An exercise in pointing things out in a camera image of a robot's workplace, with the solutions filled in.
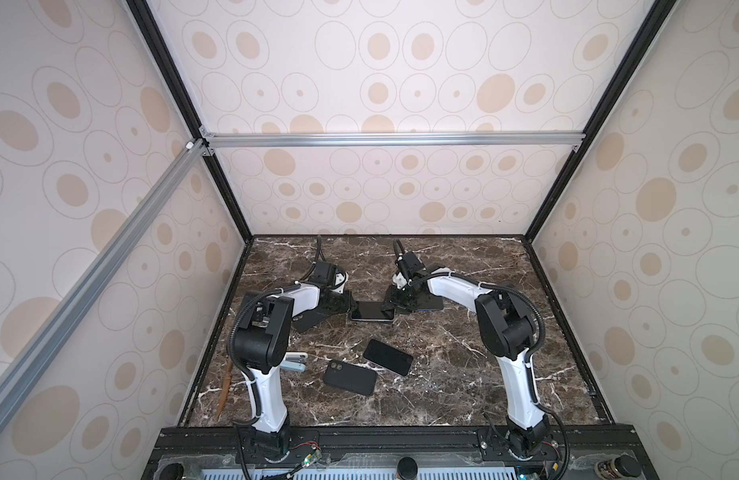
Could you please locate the silver-edged black phone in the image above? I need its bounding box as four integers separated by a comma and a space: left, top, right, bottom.
350, 301, 395, 323

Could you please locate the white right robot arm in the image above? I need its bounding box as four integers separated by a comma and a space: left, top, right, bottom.
391, 240, 571, 479

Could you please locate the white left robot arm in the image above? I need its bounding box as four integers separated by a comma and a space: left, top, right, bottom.
226, 240, 353, 461

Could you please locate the blue-edged phone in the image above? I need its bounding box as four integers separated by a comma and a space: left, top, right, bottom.
415, 293, 443, 311

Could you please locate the black phone with pink case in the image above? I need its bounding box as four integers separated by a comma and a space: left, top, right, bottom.
362, 339, 413, 376

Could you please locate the light blue stapler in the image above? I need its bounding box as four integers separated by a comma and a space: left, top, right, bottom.
280, 352, 308, 372

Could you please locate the brown wooden stick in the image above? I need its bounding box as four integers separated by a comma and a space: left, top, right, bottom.
215, 360, 233, 420

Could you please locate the black knob centre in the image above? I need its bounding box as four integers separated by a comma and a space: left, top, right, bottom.
395, 456, 419, 480

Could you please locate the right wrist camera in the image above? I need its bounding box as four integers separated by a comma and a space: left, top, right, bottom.
393, 251, 425, 289

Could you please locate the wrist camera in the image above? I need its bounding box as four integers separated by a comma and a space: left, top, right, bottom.
307, 261, 348, 294
393, 251, 425, 289

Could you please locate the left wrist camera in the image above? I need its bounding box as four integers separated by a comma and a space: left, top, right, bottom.
307, 261, 348, 294

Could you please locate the black phone case with camera hole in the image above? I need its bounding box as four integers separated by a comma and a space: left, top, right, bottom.
322, 360, 377, 396

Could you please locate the silver aluminium rail back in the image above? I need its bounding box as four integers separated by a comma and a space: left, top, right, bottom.
205, 131, 585, 149

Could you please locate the silver aluminium rail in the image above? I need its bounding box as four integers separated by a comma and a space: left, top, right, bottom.
205, 131, 585, 149
0, 138, 207, 436

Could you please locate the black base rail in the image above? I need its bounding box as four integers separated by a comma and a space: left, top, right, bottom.
141, 424, 657, 479

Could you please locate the black corner frame post left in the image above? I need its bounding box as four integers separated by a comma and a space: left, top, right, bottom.
125, 0, 254, 242

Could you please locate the black corner frame post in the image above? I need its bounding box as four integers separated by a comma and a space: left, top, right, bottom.
523, 0, 677, 244
125, 0, 254, 242

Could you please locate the silver aluminium rail left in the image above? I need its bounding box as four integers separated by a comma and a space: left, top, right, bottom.
0, 138, 207, 436

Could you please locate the black corner frame post right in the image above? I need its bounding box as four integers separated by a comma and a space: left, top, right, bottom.
523, 0, 677, 244

